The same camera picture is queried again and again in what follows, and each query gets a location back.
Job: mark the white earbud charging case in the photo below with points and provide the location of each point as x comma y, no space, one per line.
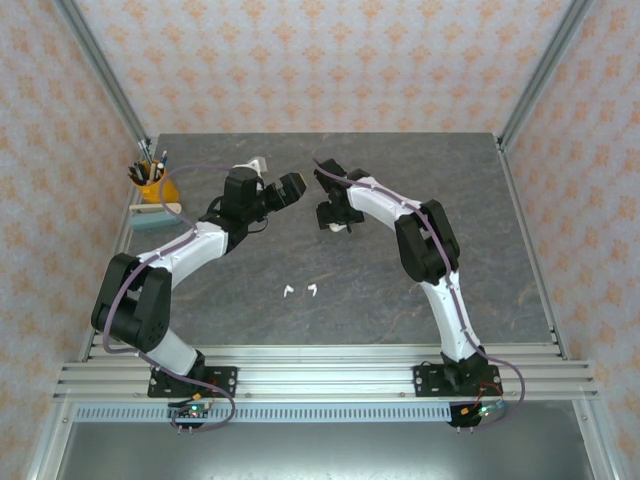
339,228

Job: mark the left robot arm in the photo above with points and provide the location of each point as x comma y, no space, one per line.
210,250

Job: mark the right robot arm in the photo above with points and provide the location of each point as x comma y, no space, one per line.
385,212

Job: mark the yellow pen cup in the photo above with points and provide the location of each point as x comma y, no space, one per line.
157,192

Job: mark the white pen with blue cap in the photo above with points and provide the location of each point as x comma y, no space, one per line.
161,167

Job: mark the beige flat wooden block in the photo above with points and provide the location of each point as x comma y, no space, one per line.
152,208

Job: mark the teal rectangular block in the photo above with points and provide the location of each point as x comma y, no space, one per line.
152,222

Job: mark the silver metal pen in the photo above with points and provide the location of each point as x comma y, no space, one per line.
148,152
143,151

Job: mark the black pen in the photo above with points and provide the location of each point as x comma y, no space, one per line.
136,173

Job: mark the aluminium mounting beam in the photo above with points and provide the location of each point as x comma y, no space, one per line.
325,375

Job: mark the grey metal panel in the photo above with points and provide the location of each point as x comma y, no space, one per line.
325,450

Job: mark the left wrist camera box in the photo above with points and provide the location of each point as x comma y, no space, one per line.
257,163

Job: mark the aluminium left side rail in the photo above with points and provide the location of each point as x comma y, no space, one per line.
122,242

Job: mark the aluminium rail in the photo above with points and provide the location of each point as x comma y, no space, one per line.
122,242
522,225

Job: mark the aluminium right side rail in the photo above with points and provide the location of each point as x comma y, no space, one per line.
522,225

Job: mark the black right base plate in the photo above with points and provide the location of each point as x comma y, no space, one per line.
430,382

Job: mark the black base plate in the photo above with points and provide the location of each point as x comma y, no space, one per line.
430,382
225,380

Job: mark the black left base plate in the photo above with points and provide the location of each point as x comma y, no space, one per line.
225,380

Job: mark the aluminium left corner post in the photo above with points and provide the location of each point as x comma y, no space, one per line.
100,65

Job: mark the aluminium corner post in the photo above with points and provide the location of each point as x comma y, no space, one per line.
546,65
100,65

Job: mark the aluminium right corner post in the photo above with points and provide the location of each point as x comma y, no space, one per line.
546,65

